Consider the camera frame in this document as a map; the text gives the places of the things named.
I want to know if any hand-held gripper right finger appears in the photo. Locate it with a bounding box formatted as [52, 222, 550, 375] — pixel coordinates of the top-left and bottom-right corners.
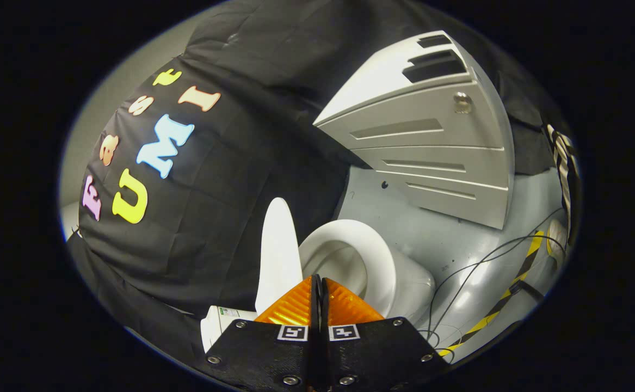
[317, 278, 451, 392]

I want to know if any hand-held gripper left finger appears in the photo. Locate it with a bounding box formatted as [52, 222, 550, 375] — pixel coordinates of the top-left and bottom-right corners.
[195, 275, 318, 392]

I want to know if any white toilet lid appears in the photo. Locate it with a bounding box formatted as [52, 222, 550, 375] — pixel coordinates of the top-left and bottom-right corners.
[255, 197, 303, 315]

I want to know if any white toilet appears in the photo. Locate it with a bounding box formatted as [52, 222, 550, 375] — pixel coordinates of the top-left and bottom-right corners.
[200, 219, 436, 352]

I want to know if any white toilet seat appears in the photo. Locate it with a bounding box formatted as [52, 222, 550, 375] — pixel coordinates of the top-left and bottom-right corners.
[298, 219, 399, 317]

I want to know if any yellow black hazard tape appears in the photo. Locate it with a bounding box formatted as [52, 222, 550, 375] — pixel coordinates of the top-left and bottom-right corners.
[438, 230, 545, 357]

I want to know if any black backdrop cloth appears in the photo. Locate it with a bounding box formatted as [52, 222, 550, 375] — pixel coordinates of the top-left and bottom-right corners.
[67, 0, 574, 376]

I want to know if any white drawer cabinet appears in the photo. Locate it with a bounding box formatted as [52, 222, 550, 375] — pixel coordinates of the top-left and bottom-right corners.
[313, 30, 515, 230]

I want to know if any thin black cable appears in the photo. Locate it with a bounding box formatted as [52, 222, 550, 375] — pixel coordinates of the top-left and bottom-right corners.
[428, 207, 566, 349]

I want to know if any black white striped strap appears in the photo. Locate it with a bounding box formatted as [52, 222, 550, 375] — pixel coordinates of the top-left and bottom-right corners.
[546, 124, 579, 218]

